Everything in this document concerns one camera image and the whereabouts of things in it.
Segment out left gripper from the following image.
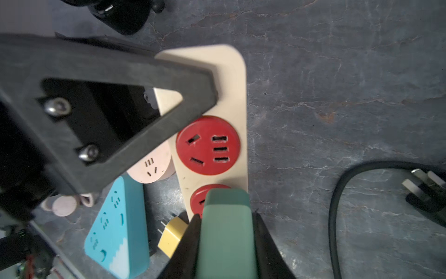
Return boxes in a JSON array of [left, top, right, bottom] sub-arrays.
[[1, 34, 218, 223]]

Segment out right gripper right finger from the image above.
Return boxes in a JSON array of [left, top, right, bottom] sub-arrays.
[[253, 212, 296, 279]]

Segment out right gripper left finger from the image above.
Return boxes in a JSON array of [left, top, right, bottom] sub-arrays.
[[158, 214, 202, 279]]

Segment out yellow charger plug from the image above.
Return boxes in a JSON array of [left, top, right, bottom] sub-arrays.
[[157, 216, 188, 258]]

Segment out green charger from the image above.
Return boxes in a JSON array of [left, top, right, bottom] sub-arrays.
[[195, 188, 258, 279]]

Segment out teal triangular power socket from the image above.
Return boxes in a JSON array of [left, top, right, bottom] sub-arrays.
[[84, 174, 150, 279]]

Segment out round pink power socket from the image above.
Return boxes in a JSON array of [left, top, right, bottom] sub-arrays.
[[127, 141, 175, 184]]

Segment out cream power strip red outlets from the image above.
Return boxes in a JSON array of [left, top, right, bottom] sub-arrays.
[[156, 44, 249, 219]]

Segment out black plant pot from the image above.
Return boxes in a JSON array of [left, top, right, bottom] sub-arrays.
[[63, 0, 166, 36]]

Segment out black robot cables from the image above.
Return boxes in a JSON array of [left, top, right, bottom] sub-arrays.
[[328, 161, 446, 279]]

